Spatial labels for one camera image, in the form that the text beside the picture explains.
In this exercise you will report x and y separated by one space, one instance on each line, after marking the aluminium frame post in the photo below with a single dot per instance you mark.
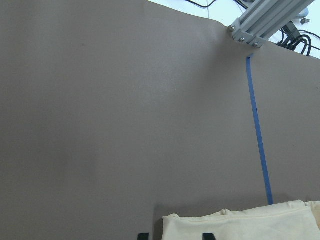
264 18

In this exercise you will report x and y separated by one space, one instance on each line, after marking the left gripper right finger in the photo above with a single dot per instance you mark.
208 236

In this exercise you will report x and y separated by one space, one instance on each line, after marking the cream long-sleeve graphic shirt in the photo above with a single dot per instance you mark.
292 220

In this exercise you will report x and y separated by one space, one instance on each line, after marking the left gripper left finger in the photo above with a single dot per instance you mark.
143 236

